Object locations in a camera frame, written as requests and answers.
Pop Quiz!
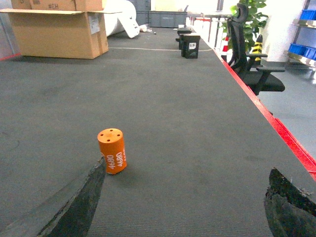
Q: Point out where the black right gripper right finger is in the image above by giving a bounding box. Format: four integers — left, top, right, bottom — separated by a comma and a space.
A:
264, 167, 316, 237

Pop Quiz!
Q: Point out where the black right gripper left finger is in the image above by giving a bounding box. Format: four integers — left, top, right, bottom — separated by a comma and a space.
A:
0, 156, 107, 237

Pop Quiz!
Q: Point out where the orange 4680 cylinder cap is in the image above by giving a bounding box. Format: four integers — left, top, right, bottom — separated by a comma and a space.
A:
97, 128, 127, 175

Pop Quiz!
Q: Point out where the black office chair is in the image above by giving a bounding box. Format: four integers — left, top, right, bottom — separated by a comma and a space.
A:
227, 3, 285, 95

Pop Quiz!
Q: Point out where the large cardboard box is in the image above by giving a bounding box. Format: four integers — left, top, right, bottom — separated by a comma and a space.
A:
1, 8, 108, 59

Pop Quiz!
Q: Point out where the black box with label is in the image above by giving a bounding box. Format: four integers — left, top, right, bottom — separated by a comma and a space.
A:
181, 33, 200, 59

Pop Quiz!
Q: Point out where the white foam roll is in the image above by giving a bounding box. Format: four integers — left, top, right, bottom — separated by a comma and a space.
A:
104, 0, 140, 39

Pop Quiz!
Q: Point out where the grey plastic crate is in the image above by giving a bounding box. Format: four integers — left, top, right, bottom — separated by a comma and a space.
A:
149, 11, 187, 28

